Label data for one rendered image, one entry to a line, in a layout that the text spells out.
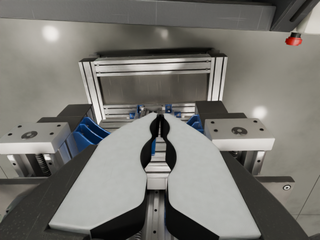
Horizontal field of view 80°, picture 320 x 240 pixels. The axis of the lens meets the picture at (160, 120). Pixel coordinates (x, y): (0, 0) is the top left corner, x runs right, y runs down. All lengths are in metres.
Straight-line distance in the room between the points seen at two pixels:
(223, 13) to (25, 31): 1.38
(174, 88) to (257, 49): 0.62
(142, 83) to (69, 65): 0.57
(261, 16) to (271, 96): 1.26
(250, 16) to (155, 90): 0.88
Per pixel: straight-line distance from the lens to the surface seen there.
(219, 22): 0.40
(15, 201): 0.59
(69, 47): 1.50
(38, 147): 0.53
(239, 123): 0.51
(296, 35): 0.62
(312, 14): 0.43
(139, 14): 0.39
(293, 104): 1.77
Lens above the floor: 1.33
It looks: 59 degrees down
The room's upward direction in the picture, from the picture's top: 177 degrees counter-clockwise
